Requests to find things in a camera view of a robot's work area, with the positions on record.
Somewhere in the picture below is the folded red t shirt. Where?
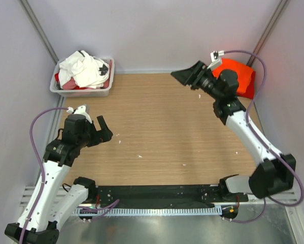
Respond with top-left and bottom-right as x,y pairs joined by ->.
237,71 -> 256,99

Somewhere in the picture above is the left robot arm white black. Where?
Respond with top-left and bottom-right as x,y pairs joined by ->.
5,113 -> 113,243

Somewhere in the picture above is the pink garment in basket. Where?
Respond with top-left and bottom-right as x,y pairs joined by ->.
61,78 -> 78,90

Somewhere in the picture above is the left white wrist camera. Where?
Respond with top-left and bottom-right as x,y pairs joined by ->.
66,104 -> 92,123

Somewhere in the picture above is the white plastic basket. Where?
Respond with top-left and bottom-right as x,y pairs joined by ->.
50,57 -> 115,98

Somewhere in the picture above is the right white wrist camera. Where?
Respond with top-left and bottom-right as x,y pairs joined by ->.
207,50 -> 225,71

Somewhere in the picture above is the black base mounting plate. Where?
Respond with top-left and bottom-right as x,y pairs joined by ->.
97,185 -> 249,209

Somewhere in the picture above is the orange t shirt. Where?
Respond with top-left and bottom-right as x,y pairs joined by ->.
212,58 -> 256,99

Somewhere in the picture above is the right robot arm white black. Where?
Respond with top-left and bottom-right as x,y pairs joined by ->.
171,61 -> 296,201

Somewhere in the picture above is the crumpled white t shirt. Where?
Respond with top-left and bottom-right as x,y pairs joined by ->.
58,50 -> 110,89

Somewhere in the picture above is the slotted grey cable duct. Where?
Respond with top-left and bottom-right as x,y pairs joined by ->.
71,205 -> 222,218

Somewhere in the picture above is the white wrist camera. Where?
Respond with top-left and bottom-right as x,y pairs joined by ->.
207,50 -> 225,71
66,104 -> 92,123

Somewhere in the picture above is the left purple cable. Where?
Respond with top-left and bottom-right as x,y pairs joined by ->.
18,106 -> 121,244

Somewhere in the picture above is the red garment in basket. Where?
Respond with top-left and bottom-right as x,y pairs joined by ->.
54,73 -> 60,89

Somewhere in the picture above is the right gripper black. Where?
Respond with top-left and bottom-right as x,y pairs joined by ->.
173,60 -> 224,100

